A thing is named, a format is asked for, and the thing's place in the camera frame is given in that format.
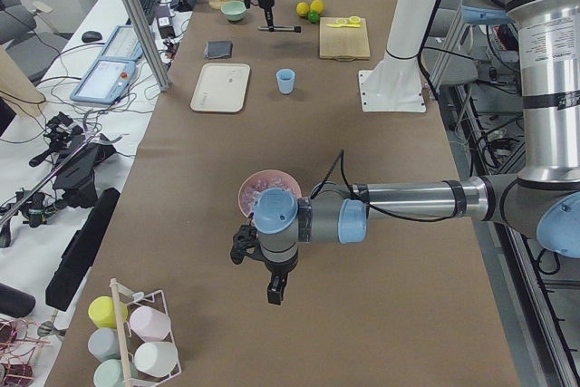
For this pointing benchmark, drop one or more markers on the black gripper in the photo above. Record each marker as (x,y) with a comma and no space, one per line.
(266,2)
(279,268)

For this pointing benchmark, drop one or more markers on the steel muddler black tip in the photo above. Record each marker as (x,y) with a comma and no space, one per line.
(280,28)

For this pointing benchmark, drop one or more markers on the light blue plastic cup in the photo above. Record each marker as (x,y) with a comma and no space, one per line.
(285,80)

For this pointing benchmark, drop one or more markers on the pink cup in rack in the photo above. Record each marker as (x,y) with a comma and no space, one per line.
(149,324)

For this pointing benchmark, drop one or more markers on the white cup in rack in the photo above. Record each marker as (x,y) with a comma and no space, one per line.
(157,359)

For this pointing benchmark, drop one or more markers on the yellow cup in rack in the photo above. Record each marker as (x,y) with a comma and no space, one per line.
(101,312)

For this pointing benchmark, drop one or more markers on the grey cup in rack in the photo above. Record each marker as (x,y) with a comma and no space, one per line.
(103,344)

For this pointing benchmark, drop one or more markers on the mint cup in rack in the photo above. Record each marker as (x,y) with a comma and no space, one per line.
(109,374)

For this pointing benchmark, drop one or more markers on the mint green bowl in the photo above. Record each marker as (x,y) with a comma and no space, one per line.
(234,11)

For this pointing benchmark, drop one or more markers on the yellow lemon one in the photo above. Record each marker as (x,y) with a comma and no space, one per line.
(302,9)

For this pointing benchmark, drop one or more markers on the green lime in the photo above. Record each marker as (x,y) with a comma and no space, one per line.
(313,17)

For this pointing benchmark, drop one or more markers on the yellow lemon two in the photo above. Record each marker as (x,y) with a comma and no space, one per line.
(317,6)

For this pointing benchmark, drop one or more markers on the grey folded cloth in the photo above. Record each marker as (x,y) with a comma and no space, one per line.
(218,49)

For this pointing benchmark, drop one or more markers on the wooden cutting board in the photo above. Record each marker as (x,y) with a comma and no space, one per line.
(343,44)

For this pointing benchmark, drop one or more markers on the cream rabbit tray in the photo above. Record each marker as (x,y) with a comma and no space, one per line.
(221,87)

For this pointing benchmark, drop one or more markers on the teach pendant far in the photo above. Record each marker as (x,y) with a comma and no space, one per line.
(123,44)

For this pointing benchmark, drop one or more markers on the teach pendant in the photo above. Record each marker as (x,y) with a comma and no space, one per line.
(123,44)
(105,82)

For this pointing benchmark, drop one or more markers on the teach pendant near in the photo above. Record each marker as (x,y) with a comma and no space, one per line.
(105,82)

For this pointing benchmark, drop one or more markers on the black computer mouse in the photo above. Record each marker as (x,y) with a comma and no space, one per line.
(91,36)

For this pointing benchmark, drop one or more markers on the black long bar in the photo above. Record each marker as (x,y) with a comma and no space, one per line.
(79,255)

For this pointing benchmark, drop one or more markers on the aluminium frame post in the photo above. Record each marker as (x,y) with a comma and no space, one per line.
(147,42)

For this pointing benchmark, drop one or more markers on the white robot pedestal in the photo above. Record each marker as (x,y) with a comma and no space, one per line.
(394,85)

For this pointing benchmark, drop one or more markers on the white wire cup rack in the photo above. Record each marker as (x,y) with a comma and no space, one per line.
(125,302)

